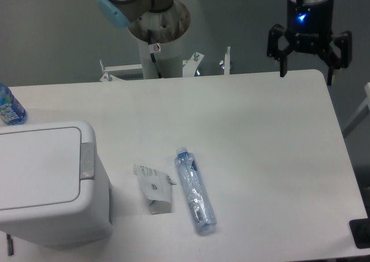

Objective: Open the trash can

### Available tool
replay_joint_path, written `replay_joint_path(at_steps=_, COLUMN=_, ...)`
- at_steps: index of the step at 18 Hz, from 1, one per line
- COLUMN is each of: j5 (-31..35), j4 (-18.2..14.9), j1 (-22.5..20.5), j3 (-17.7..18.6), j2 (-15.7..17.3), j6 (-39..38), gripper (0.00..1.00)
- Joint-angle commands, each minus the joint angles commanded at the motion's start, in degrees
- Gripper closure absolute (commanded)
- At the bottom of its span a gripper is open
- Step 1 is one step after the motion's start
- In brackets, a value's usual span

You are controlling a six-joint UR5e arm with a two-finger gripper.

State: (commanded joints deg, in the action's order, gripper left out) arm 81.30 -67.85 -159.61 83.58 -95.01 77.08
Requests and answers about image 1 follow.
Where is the white frame right edge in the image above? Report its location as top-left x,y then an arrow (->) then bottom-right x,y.
342,83 -> 369,138

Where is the black clamp at table edge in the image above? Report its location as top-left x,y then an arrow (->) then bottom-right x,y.
349,218 -> 369,249

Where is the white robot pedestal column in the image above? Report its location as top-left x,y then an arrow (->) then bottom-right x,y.
128,0 -> 191,79

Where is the grey robot arm blue cap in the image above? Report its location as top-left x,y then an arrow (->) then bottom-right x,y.
97,0 -> 352,84

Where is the white trash can body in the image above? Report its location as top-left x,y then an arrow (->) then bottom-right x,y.
1,121 -> 113,246

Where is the white trash can lid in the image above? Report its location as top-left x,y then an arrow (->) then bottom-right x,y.
1,128 -> 81,210

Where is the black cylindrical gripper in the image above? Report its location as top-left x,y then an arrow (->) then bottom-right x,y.
267,0 -> 353,86

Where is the empty clear plastic bottle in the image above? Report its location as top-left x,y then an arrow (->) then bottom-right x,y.
174,147 -> 217,235

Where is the white metal frame bracket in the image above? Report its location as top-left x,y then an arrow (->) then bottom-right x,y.
99,46 -> 232,82

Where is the grey lid push button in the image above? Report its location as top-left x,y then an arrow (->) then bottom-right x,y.
80,142 -> 95,180

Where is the blue labelled water bottle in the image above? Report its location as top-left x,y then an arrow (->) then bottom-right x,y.
1,83 -> 28,126

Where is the white crumpled paper carton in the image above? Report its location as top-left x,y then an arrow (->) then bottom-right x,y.
133,164 -> 177,215

